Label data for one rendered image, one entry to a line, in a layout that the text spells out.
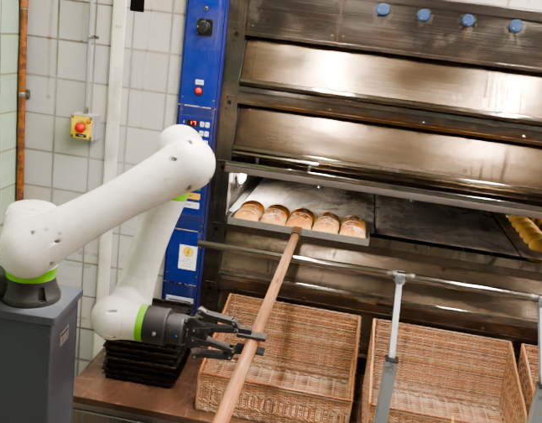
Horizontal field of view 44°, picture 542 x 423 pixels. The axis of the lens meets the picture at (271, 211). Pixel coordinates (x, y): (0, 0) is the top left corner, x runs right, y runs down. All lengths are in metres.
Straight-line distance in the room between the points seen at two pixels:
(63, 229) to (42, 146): 1.45
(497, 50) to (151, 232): 1.51
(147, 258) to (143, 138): 1.11
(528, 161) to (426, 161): 0.38
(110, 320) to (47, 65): 1.48
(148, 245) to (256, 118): 1.08
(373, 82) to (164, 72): 0.82
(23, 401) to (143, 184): 0.66
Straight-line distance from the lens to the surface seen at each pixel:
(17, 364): 1.82
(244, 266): 2.80
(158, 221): 1.72
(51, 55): 2.91
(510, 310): 2.86
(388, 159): 2.64
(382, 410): 2.33
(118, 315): 1.67
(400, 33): 2.64
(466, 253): 2.77
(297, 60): 2.65
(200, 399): 2.52
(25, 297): 1.76
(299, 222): 2.61
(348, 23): 2.64
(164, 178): 1.52
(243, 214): 2.63
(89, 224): 1.54
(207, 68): 2.66
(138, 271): 1.77
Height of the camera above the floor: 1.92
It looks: 15 degrees down
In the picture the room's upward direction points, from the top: 7 degrees clockwise
